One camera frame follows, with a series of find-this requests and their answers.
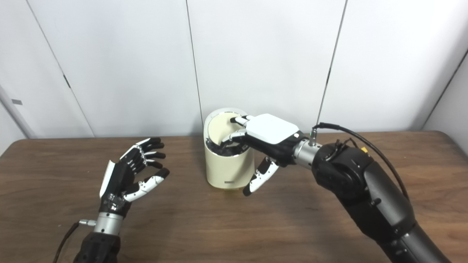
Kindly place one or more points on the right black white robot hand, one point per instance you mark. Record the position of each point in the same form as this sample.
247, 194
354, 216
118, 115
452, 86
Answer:
272, 131

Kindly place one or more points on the cream-colored lidded bin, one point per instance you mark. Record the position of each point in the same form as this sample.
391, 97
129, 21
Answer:
228, 170

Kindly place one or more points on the small grey wall tag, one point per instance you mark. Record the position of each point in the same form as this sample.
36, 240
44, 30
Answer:
17, 102

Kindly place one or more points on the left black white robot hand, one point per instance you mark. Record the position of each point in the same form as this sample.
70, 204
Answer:
119, 182

